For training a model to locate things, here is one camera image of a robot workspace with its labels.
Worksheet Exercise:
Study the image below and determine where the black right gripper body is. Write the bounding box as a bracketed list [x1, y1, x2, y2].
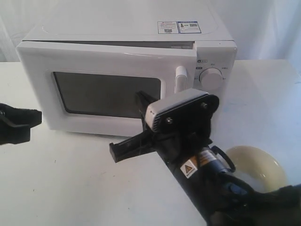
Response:
[147, 124, 212, 165]

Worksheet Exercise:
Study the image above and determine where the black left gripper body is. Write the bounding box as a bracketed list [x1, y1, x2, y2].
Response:
[0, 103, 31, 145]

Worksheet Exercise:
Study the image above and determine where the white microwave door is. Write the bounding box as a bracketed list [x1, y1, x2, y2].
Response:
[16, 41, 197, 137]

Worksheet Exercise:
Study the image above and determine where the cream floral ceramic bowl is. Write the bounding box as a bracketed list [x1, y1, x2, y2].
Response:
[226, 145, 289, 193]

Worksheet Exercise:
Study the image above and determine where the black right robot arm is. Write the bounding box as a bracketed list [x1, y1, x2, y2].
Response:
[110, 89, 301, 226]

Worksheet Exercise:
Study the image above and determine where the white microwave oven body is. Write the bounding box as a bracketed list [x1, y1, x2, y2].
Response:
[21, 0, 237, 102]

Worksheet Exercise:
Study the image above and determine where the upper white control knob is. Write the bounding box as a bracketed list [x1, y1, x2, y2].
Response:
[199, 68, 223, 90]

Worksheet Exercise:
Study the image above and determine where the blue white warning sticker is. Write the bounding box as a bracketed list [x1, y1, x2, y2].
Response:
[157, 21, 201, 34]

